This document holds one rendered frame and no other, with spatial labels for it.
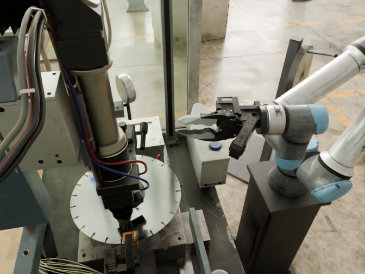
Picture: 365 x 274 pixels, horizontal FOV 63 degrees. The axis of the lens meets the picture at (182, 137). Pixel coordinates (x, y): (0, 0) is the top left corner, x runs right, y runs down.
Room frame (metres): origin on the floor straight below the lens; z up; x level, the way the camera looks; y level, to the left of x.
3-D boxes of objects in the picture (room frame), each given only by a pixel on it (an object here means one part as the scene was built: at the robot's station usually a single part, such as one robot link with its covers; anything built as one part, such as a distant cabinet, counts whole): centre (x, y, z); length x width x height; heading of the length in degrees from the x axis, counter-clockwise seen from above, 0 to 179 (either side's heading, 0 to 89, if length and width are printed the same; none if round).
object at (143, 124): (0.54, 0.11, 1.21); 0.08 x 0.06 x 0.03; 11
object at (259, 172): (0.78, -0.42, 0.37); 0.40 x 0.40 x 0.75; 11
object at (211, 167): (0.89, -0.10, 0.82); 0.28 x 0.11 x 0.15; 11
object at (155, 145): (0.91, 0.17, 0.82); 0.18 x 0.18 x 0.15; 11
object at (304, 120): (0.59, -0.30, 1.21); 0.11 x 0.08 x 0.09; 92
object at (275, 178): (0.78, -0.42, 0.80); 0.15 x 0.15 x 0.10
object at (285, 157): (0.61, -0.29, 1.11); 0.11 x 0.08 x 0.11; 21
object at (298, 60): (1.58, -0.62, 0.50); 0.50 x 0.50 x 1.00; 54
